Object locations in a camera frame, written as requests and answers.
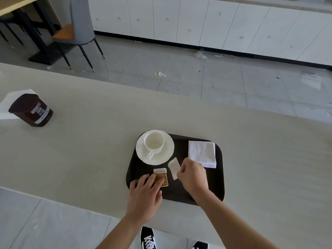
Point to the white folded napkin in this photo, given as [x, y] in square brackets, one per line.
[202, 153]

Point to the person's left forearm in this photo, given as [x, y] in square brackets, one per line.
[124, 234]

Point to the person's right hand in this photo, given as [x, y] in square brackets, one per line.
[194, 176]

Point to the brown cocoa can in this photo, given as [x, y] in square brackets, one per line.
[31, 110]

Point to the grey chair with orange seat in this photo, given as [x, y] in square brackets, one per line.
[79, 25]

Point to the wooden table with black legs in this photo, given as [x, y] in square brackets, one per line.
[28, 12]

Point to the clear plastic wrapper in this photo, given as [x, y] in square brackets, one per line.
[201, 53]

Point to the white paper scrap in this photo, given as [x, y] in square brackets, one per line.
[160, 74]

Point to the clear plastic sheet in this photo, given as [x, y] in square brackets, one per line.
[311, 80]

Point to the black stool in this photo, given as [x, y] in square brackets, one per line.
[10, 28]

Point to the person's right forearm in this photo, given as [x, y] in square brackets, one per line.
[228, 220]

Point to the person's right black shoe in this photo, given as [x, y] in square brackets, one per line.
[200, 245]

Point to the person's left middle finger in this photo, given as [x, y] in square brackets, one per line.
[151, 180]

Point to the person's left black shoe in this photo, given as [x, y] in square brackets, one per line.
[147, 238]

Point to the white sachet packet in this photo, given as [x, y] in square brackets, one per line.
[173, 167]

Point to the white paper sheet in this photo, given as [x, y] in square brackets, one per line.
[6, 106]

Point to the white cabinet row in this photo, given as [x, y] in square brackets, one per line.
[207, 20]

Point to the white cup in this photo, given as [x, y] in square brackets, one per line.
[153, 143]

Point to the brown sachet packet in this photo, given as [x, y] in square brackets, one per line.
[164, 178]

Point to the person's right thumb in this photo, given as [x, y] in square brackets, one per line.
[181, 173]

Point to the person's left thumb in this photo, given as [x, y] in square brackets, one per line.
[160, 199]

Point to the person's left little finger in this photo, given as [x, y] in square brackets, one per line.
[134, 184]

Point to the white saucer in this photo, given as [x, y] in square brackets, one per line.
[166, 152]

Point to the person's black shoe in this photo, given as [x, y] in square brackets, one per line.
[147, 238]
[200, 245]

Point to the person's left hand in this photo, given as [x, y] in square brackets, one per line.
[145, 202]

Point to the dark brown serving tray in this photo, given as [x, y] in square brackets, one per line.
[207, 184]

